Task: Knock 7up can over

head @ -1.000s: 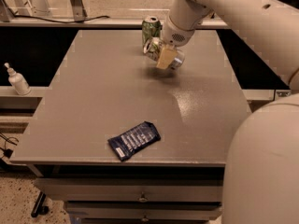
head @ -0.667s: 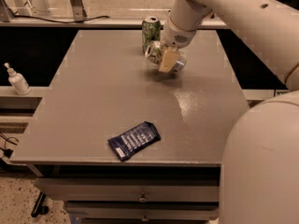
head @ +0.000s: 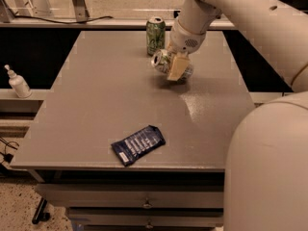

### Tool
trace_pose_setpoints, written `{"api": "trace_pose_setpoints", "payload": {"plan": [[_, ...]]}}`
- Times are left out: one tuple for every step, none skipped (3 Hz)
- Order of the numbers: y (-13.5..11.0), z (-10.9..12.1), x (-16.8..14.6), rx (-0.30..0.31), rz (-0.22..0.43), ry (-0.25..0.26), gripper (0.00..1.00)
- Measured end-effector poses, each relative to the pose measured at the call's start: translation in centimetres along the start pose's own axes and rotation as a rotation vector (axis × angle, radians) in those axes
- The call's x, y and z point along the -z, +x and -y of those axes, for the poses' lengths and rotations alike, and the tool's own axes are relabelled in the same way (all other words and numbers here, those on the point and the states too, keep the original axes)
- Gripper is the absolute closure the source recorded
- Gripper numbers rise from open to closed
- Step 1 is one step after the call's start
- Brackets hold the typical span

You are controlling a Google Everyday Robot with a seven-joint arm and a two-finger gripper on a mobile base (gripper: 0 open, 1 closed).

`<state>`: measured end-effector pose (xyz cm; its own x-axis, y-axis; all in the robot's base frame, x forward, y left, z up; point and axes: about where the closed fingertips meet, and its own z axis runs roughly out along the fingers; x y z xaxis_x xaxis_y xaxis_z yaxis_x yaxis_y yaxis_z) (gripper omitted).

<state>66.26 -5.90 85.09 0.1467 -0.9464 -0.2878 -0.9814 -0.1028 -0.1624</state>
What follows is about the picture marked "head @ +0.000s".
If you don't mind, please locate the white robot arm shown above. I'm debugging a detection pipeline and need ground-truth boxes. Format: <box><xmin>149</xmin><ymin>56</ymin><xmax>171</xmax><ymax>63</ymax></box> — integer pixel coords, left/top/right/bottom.
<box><xmin>170</xmin><ymin>0</ymin><xmax>308</xmax><ymax>231</ymax></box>

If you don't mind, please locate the black cable on ledge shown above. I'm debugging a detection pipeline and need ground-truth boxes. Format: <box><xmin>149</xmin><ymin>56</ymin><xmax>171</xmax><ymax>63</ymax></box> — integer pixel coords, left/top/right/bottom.
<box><xmin>9</xmin><ymin>9</ymin><xmax>115</xmax><ymax>25</ymax></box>

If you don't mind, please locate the grey drawer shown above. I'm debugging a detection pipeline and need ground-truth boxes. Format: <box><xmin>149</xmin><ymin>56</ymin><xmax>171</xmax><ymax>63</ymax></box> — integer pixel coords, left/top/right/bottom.
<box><xmin>36</xmin><ymin>184</ymin><xmax>223</xmax><ymax>209</ymax></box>
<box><xmin>66</xmin><ymin>208</ymin><xmax>223</xmax><ymax>228</ymax></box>

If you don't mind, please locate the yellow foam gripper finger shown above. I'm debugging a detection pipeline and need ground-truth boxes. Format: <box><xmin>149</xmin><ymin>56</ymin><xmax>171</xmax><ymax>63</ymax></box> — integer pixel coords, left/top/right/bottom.
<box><xmin>167</xmin><ymin>52</ymin><xmax>190</xmax><ymax>81</ymax></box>

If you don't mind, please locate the grey upper drawer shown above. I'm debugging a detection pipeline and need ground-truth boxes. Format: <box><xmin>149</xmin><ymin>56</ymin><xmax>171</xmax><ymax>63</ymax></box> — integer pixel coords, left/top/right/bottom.
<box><xmin>36</xmin><ymin>184</ymin><xmax>223</xmax><ymax>209</ymax></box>

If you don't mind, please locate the blue snack packet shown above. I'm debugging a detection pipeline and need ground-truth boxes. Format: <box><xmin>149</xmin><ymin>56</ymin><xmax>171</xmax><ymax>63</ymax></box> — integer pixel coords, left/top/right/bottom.
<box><xmin>111</xmin><ymin>125</ymin><xmax>166</xmax><ymax>167</ymax></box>

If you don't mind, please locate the black floor cable plug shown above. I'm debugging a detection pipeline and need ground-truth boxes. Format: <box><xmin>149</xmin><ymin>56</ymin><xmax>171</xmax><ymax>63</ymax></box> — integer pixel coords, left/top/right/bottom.
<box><xmin>0</xmin><ymin>136</ymin><xmax>21</xmax><ymax>166</ymax></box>

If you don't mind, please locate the black table leg foot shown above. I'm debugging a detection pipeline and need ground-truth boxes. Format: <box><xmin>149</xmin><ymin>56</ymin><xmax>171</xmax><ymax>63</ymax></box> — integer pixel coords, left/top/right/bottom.
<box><xmin>32</xmin><ymin>197</ymin><xmax>50</xmax><ymax>224</ymax></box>

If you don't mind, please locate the grey lower drawer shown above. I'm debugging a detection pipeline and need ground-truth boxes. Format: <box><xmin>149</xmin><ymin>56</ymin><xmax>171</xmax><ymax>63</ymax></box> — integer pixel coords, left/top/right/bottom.
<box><xmin>66</xmin><ymin>208</ymin><xmax>223</xmax><ymax>228</ymax></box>

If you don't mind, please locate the white 7up soda can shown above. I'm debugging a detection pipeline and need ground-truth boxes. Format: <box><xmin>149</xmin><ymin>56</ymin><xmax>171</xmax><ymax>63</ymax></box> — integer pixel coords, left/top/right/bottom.
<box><xmin>151</xmin><ymin>49</ymin><xmax>193</xmax><ymax>81</ymax></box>

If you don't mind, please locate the white pump bottle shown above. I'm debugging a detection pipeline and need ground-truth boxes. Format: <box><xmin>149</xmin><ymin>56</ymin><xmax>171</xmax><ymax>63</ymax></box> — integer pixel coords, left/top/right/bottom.
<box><xmin>5</xmin><ymin>64</ymin><xmax>32</xmax><ymax>98</ymax></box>

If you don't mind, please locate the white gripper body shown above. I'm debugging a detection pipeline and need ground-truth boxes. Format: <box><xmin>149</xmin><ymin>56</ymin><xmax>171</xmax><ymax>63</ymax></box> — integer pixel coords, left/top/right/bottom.
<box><xmin>167</xmin><ymin>19</ymin><xmax>206</xmax><ymax>54</ymax></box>

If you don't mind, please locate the green soda can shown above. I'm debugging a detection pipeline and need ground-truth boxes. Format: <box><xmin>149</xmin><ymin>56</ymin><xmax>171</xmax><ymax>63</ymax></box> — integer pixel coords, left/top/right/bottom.
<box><xmin>146</xmin><ymin>16</ymin><xmax>166</xmax><ymax>56</ymax></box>

